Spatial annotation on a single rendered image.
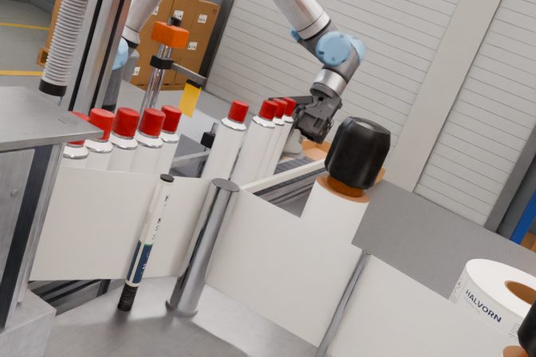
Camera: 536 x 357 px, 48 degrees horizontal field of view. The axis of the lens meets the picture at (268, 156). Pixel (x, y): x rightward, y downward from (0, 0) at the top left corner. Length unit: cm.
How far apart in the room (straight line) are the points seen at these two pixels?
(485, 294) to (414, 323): 20
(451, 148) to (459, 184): 31
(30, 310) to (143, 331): 17
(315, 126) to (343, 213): 56
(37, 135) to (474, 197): 499
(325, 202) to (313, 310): 18
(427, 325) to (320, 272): 14
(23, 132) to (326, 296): 43
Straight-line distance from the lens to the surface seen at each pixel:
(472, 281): 95
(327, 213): 90
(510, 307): 92
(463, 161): 534
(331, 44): 132
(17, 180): 53
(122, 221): 75
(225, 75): 612
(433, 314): 74
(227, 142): 115
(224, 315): 87
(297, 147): 142
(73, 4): 86
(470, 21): 527
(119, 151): 87
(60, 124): 57
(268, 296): 81
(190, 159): 115
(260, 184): 129
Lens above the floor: 133
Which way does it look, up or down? 16 degrees down
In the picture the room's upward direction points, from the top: 21 degrees clockwise
